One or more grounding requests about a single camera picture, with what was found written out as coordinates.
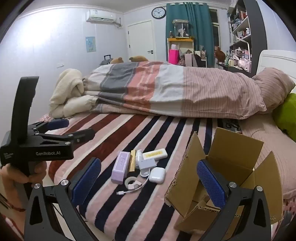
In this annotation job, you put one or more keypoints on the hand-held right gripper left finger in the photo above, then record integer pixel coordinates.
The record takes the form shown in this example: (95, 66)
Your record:
(86, 180)

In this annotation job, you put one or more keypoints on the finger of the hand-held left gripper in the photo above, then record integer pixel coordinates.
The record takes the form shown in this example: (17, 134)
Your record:
(81, 135)
(57, 124)

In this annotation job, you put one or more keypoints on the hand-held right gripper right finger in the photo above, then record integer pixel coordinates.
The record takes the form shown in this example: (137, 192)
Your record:
(210, 185)

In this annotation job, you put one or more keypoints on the purple rectangular box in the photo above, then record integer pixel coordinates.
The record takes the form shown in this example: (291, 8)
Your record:
(120, 166)

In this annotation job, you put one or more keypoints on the brown cardboard box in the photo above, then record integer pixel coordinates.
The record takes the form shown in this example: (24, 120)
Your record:
(231, 148)

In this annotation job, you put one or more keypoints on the clear tape roll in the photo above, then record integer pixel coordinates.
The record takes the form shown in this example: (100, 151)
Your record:
(129, 179)

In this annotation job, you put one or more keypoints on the gold bar packet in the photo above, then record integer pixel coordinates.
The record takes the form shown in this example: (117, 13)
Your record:
(133, 162)

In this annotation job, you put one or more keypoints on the white earbuds case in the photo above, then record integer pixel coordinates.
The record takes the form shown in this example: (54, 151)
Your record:
(157, 175)

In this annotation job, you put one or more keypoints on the small white pump bottle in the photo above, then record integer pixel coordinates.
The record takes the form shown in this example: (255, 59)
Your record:
(139, 157)

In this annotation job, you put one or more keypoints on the white charger adapter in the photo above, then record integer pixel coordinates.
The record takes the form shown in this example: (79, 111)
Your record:
(148, 164)

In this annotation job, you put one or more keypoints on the white box with yellow label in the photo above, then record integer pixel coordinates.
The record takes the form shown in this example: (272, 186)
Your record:
(153, 154)

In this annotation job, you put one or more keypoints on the person's left forearm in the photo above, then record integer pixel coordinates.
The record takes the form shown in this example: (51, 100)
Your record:
(10, 222)

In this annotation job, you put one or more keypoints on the person's left hand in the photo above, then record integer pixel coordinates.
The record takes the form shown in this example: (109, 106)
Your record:
(18, 185)

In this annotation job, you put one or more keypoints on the striped bed blanket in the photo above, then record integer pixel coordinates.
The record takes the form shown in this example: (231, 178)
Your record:
(104, 129)

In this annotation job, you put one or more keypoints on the cream fleece blanket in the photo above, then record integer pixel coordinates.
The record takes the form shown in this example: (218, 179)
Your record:
(69, 92)

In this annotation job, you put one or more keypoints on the black white printed cloth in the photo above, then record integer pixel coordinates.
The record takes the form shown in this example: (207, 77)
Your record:
(232, 127)

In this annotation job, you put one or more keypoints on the dark suitcase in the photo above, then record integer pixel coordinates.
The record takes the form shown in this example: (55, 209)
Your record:
(106, 61)

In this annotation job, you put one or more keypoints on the brown plush toy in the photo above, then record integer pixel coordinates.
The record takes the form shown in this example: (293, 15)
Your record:
(138, 58)
(116, 61)

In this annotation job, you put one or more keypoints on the striped patchwork quilt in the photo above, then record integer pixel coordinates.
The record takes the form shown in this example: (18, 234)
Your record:
(161, 88)

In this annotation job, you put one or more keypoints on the white door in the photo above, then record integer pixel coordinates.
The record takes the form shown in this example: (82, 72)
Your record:
(141, 39)

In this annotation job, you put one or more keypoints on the pink striped pillow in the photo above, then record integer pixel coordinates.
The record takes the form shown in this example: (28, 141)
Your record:
(272, 88)

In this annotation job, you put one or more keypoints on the white air conditioner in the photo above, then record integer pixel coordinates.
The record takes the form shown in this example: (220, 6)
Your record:
(100, 16)

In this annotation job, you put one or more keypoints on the pink bag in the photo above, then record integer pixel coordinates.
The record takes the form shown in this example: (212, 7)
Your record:
(174, 56)

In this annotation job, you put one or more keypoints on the brown plush figure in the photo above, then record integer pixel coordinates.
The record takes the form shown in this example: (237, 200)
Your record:
(219, 54)

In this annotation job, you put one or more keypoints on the yellow shelf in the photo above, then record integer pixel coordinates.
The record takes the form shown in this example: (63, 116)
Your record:
(180, 40)

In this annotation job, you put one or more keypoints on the white headboard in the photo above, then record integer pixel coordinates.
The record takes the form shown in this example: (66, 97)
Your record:
(275, 59)

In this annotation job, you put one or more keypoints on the glass display case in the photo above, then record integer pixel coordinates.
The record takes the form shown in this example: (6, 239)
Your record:
(180, 29)

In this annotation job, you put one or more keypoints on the teal curtain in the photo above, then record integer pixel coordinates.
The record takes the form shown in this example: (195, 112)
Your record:
(198, 30)

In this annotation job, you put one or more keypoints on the tall bookshelf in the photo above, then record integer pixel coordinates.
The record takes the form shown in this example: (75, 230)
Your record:
(254, 27)

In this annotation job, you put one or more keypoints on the blue wall poster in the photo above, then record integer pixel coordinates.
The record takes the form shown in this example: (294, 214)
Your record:
(90, 44)

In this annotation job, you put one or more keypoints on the round wall clock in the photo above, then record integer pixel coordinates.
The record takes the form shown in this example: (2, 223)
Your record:
(158, 12)

